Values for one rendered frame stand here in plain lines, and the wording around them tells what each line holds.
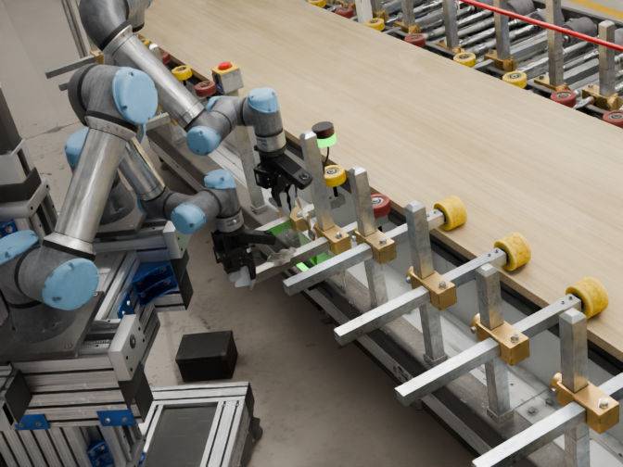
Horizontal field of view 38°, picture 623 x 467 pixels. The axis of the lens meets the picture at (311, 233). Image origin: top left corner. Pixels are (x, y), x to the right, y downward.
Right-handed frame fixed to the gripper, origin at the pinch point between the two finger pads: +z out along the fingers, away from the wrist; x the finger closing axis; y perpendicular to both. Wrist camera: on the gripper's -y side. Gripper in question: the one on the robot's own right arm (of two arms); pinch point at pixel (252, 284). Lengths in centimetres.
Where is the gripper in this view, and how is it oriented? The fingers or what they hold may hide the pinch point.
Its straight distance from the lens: 248.9
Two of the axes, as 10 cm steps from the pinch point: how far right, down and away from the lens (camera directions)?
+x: 4.8, 3.9, -7.8
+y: -8.6, 3.7, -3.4
